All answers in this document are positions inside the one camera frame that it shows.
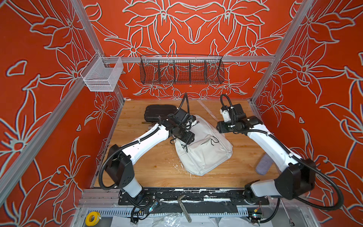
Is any white backpack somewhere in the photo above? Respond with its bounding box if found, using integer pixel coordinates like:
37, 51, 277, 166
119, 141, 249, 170
175, 115, 233, 176

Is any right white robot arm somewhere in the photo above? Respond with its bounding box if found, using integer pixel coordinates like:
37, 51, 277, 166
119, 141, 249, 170
216, 94, 344, 211

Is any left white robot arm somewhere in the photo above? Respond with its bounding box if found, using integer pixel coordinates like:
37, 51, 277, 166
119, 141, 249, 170
98, 93, 196, 206

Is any silver wrench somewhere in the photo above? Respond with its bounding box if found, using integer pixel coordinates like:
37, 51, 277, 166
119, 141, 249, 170
283, 207, 295, 227

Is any yellow tape roll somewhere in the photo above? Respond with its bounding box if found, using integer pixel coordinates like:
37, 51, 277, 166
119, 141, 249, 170
85, 211, 102, 227

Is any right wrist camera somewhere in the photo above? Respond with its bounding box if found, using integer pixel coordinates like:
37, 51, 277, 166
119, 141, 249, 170
220, 109, 231, 123

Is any black wire wall basket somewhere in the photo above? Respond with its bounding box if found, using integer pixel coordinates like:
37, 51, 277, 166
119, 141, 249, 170
140, 54, 225, 85

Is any white wire wall basket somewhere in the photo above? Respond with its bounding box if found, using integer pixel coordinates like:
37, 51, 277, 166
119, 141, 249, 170
80, 52, 124, 92

